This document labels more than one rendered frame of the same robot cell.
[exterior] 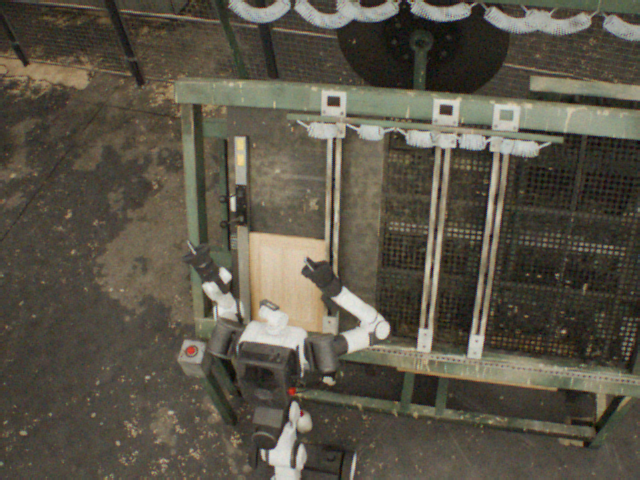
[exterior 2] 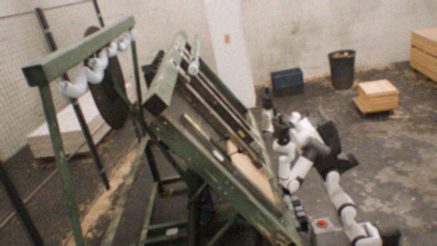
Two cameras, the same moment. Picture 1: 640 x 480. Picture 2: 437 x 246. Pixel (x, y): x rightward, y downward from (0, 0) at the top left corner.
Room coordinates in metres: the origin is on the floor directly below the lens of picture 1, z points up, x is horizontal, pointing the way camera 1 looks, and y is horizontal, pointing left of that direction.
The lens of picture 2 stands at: (2.50, 2.07, 2.41)
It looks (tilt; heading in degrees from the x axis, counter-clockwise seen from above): 23 degrees down; 253
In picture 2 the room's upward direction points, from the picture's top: 12 degrees counter-clockwise
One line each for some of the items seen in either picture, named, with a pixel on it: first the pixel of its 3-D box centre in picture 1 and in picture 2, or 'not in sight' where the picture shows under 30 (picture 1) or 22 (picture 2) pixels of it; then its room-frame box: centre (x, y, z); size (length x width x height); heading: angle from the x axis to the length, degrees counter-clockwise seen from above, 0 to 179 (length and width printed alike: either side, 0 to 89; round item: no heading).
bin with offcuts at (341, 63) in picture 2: not in sight; (341, 69); (-1.73, -3.03, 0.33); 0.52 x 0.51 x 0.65; 62
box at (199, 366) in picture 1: (196, 359); (323, 236); (1.56, 0.70, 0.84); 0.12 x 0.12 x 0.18; 70
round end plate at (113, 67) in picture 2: (421, 40); (111, 78); (2.45, -0.61, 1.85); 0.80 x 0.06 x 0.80; 70
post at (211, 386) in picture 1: (217, 396); not in sight; (1.56, 0.70, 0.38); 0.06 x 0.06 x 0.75; 70
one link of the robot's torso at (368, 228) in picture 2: not in sight; (364, 237); (0.97, 0.39, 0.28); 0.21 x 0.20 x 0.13; 160
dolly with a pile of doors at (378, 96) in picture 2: not in sight; (373, 97); (-1.29, -1.80, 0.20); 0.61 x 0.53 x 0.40; 62
